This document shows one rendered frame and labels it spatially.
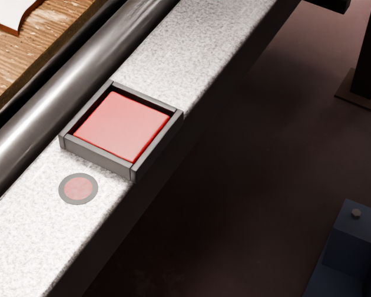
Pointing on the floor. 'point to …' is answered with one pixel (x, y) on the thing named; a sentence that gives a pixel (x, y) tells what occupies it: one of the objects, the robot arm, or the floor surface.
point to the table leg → (367, 67)
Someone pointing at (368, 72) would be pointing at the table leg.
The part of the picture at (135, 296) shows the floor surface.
